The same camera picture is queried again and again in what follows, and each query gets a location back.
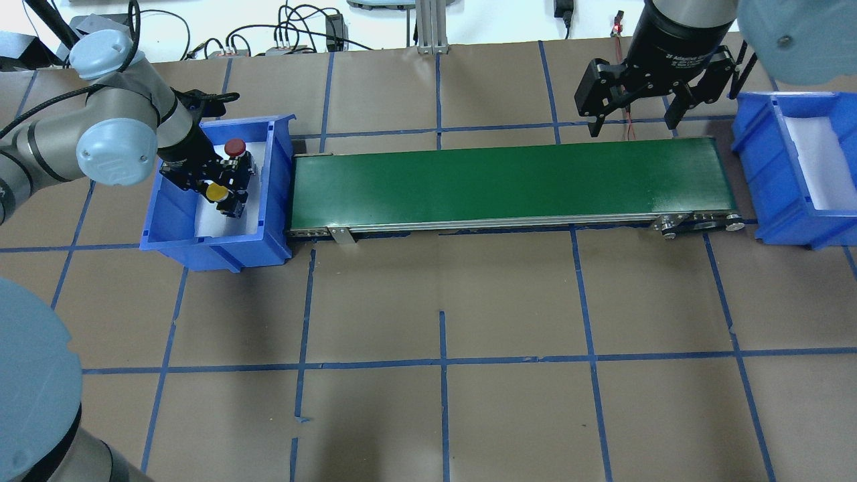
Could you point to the aluminium profile post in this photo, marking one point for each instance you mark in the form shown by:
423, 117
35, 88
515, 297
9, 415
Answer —
431, 27

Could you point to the black power adapter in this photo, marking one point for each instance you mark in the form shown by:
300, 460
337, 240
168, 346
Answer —
335, 32

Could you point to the yellow push button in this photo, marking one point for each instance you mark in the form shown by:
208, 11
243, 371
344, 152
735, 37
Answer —
216, 193

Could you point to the white foam pad source bin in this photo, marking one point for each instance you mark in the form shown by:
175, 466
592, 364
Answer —
209, 222

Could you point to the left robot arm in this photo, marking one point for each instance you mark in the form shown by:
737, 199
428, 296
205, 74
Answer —
126, 123

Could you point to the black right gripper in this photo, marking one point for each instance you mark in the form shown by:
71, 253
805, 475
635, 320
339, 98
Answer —
676, 37

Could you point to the red push button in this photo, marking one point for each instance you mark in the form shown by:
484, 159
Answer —
236, 150

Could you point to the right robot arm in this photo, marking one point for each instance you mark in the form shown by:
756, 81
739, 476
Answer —
698, 51

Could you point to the blue bin with buttons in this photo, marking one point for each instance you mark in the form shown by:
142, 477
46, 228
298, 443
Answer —
169, 228

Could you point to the blue empty bin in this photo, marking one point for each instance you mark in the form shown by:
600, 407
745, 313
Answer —
780, 197

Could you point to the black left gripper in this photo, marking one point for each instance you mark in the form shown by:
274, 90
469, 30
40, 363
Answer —
193, 148

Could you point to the white foam pad target bin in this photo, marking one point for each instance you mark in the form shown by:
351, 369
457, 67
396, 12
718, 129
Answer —
823, 162

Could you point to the green conveyor belt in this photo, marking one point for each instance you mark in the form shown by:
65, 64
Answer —
675, 185

